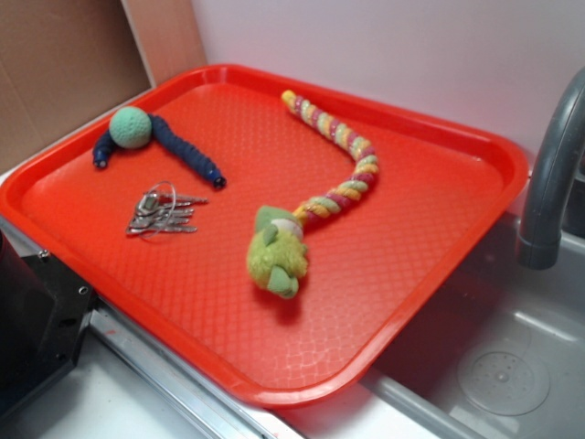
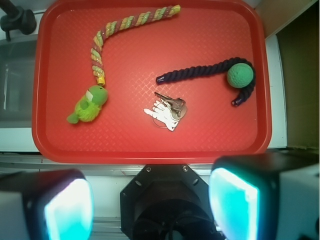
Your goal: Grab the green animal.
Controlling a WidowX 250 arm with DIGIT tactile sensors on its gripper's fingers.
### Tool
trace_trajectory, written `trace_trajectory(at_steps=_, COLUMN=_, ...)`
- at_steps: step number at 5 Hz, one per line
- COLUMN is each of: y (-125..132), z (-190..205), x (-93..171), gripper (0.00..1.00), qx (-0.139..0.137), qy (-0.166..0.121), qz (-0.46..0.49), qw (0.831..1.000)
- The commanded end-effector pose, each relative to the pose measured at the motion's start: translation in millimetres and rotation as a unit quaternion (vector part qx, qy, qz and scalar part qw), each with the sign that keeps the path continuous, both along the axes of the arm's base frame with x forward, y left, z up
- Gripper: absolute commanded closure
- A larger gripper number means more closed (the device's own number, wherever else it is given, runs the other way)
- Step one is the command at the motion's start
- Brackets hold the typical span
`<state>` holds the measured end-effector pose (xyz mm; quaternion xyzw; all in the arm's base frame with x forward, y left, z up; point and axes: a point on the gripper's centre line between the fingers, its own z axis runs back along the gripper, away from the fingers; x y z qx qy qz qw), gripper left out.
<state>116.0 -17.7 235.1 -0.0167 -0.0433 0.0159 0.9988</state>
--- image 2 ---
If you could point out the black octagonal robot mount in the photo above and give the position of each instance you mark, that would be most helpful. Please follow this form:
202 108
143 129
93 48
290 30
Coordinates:
167 202

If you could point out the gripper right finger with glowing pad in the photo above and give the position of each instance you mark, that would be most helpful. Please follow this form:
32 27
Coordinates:
269 196

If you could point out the red plastic tray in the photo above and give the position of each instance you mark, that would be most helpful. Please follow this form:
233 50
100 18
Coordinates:
205 32

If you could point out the green plush animal toy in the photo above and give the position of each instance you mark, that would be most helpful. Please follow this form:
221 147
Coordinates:
89 106

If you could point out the black clamp knob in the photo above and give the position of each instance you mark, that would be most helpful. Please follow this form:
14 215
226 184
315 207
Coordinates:
16 18

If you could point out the silver keys with white tag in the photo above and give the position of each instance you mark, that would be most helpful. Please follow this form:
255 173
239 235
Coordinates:
167 112

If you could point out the green rubber ball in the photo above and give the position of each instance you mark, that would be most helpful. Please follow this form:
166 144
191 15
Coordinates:
240 75

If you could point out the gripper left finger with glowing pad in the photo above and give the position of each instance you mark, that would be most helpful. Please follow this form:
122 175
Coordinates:
46 205

